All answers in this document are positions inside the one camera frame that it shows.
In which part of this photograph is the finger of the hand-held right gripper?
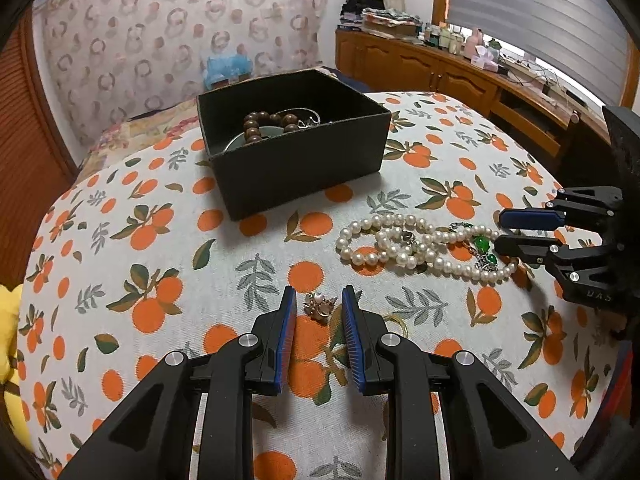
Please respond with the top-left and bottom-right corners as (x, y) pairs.
(500, 186), (623, 233)
(494, 234), (626, 306)

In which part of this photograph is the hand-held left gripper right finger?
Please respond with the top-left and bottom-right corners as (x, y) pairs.
(341, 285), (583, 480)

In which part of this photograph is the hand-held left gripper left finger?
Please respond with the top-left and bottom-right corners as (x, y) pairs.
(57, 285), (298, 480)

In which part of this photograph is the green pendant necklace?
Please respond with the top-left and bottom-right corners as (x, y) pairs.
(447, 222), (498, 271)

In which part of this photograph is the small pearl gold brooch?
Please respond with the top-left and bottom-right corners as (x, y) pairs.
(303, 292), (337, 323)

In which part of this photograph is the pearl necklace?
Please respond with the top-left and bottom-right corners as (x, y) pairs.
(336, 213), (521, 283)

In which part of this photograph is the black cardboard box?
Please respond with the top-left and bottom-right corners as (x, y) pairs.
(196, 69), (392, 222)

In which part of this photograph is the green jade bangle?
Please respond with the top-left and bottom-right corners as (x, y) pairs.
(225, 125), (286, 151)

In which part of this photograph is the wooden bead bracelet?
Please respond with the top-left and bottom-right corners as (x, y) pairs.
(242, 110), (301, 145)

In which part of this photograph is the silver chain necklace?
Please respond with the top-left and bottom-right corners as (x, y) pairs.
(277, 107), (321, 128)

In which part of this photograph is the orange fruit print cloth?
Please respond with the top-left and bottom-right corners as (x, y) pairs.
(15, 91), (621, 480)

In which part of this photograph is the wooden cabinet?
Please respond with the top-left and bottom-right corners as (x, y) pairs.
(335, 29), (601, 161)

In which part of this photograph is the pink tissue box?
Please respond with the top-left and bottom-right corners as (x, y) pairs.
(470, 46), (498, 68)

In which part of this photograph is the grey window blind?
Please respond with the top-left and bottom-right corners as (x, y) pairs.
(445, 0), (633, 101)

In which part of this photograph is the row of cosmetic bottles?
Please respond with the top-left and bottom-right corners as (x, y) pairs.
(422, 21), (463, 55)

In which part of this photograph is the dark blue bed sheet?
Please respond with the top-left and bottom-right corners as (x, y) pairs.
(320, 65), (371, 93)

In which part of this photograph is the brown cardboard box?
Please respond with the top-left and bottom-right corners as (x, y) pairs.
(362, 20), (418, 38)

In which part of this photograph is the folded floral cloth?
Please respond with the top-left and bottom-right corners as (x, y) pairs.
(361, 7), (423, 26)

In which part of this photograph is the floral bedspread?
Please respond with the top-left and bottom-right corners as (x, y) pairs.
(75, 97), (201, 176)

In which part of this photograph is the stack of dark clothes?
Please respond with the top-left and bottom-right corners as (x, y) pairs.
(340, 0), (386, 28)

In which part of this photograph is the yellow plush toy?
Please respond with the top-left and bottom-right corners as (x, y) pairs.
(0, 284), (31, 451)

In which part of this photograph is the brown louvered wardrobe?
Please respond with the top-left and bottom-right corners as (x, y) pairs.
(0, 15), (78, 281)

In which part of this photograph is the circle print curtain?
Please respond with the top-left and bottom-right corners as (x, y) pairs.
(32, 0), (331, 156)

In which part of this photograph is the thin gold ring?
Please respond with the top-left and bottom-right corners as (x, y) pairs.
(382, 314), (411, 338)

